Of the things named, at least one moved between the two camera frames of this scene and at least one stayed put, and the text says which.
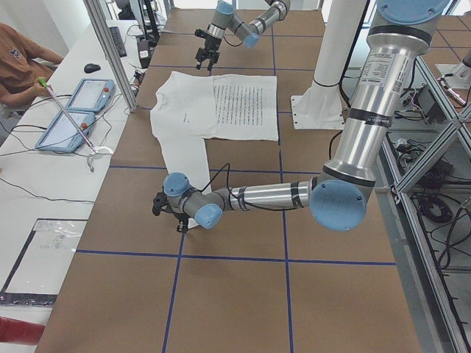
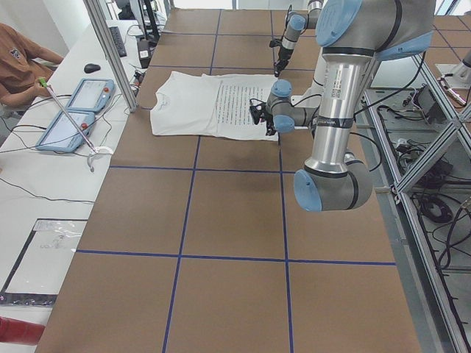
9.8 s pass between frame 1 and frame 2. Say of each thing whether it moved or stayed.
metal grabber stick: stayed
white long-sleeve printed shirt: moved
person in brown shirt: stayed
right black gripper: moved
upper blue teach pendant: stayed
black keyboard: stayed
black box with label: stayed
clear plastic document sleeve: stayed
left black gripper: moved
